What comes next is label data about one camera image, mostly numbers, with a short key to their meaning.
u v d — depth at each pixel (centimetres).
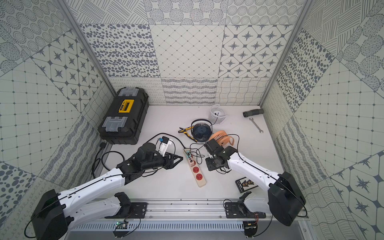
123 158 92
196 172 84
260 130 106
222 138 87
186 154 85
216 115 106
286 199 41
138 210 73
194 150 95
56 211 40
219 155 60
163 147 70
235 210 73
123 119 89
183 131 104
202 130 98
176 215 73
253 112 111
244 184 82
